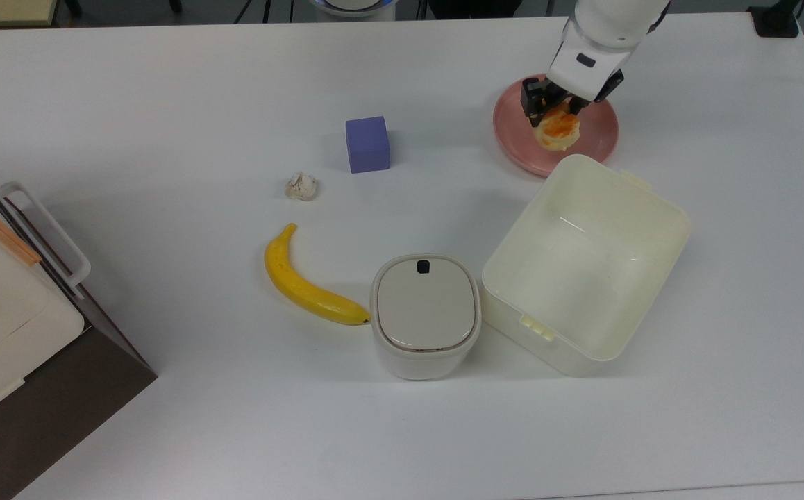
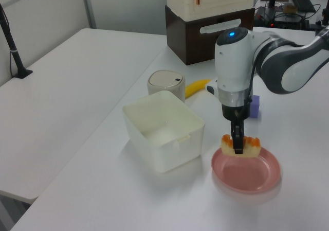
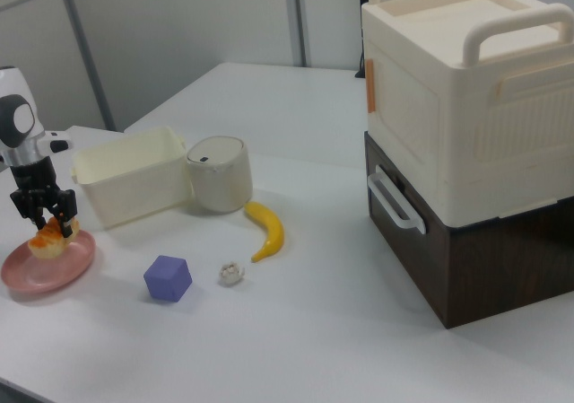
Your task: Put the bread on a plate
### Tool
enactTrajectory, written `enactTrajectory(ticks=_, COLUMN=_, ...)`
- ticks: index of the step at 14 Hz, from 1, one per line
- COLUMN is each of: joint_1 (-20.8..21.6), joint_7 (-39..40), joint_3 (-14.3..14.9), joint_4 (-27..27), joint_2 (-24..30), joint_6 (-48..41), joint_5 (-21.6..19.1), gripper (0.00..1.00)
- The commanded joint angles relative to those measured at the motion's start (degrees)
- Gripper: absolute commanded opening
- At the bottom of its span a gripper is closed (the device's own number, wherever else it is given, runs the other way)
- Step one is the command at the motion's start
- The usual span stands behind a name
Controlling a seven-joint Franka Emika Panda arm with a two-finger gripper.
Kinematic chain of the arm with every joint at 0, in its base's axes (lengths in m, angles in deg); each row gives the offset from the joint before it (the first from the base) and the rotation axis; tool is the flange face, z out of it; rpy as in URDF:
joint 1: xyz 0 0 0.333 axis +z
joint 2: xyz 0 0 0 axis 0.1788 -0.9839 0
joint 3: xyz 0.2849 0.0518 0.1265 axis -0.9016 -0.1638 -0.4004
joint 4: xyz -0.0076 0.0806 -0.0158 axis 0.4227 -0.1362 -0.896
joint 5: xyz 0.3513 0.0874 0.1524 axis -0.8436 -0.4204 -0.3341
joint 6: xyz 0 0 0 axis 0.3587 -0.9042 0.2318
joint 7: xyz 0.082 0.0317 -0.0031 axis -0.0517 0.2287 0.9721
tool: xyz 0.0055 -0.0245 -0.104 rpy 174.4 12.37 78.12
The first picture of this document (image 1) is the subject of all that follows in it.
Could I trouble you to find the black tripod legs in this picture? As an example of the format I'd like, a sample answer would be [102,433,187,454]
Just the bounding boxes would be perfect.
[233,0,299,24]

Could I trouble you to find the black box on floor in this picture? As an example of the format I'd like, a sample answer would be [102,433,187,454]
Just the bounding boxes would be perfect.
[747,0,803,39]

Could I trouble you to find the small beige lidded trash can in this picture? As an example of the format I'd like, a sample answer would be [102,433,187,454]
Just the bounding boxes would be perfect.
[370,254,483,382]

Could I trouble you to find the cream storage box with handles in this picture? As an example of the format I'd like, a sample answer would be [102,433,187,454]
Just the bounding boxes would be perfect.
[0,163,86,433]

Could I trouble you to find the white toaster oven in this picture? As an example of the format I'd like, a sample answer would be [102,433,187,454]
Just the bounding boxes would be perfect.
[0,151,159,500]

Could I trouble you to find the orange glazed bread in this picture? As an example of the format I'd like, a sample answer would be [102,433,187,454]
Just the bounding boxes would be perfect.
[533,103,583,153]

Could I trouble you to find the purple cube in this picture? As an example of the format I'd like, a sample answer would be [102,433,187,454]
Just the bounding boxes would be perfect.
[345,116,392,174]

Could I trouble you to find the white cabinet handle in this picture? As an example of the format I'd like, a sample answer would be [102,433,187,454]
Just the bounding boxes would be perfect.
[0,181,92,290]

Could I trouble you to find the light wooden table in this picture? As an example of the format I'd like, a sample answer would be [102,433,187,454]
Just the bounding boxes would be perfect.
[0,0,60,28]

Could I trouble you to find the cream open plastic bin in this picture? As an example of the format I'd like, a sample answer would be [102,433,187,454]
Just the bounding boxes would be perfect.
[481,153,693,378]

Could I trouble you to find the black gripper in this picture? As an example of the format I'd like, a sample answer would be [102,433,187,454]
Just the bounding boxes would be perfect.
[520,69,626,128]

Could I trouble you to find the pink plate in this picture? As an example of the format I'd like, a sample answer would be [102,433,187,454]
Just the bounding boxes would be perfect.
[492,74,620,178]

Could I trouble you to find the yellow banana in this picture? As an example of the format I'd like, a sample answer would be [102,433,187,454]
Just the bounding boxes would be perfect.
[264,223,372,327]

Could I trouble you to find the small white crumpled lump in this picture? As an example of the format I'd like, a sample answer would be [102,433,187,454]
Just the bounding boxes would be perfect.
[285,172,320,202]

